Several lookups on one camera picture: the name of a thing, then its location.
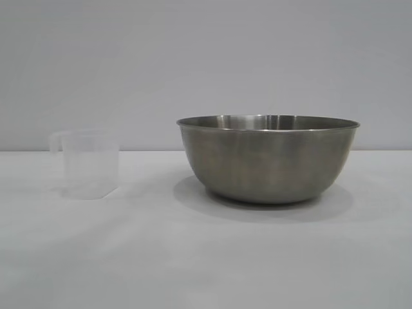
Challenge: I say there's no stainless steel mixing bowl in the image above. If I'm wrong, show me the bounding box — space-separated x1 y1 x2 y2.
176 115 361 205

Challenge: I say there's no translucent plastic measuring cup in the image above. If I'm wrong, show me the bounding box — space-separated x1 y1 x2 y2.
48 128 120 200

